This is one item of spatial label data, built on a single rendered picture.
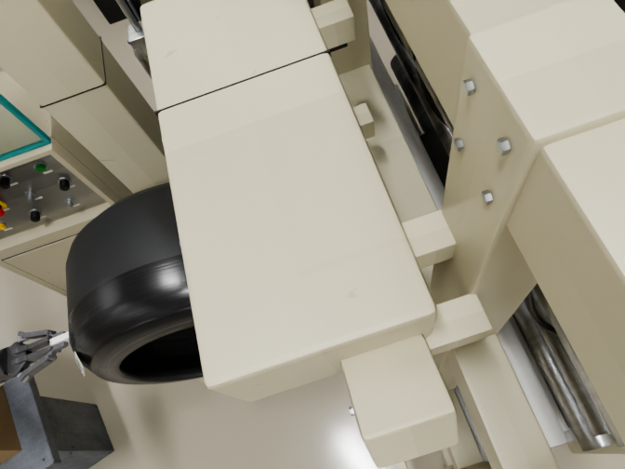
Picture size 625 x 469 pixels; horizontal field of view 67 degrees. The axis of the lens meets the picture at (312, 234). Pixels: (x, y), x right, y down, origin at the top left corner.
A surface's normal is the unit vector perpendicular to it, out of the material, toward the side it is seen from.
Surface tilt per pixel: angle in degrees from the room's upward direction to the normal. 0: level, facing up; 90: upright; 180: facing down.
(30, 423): 0
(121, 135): 90
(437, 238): 0
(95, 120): 90
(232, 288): 0
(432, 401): 18
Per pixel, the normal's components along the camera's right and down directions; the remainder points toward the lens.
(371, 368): -0.25, -0.65
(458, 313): -0.18, -0.41
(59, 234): 0.27, 0.85
